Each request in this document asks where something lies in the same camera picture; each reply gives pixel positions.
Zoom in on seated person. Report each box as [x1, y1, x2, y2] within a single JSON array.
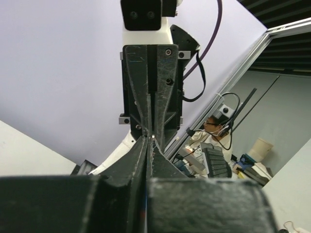
[[175, 115, 233, 178]]

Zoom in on black keyboard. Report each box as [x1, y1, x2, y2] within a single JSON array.
[[200, 143, 232, 178]]

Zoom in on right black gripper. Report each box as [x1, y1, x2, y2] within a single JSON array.
[[119, 44, 191, 150]]

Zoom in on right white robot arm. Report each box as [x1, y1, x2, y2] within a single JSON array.
[[90, 25, 200, 175]]

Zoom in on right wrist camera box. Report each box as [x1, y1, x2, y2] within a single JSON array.
[[120, 0, 182, 31]]

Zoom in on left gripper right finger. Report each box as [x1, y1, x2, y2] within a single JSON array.
[[146, 138, 277, 233]]

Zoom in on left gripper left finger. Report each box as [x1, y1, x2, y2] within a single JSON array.
[[0, 136, 148, 233]]

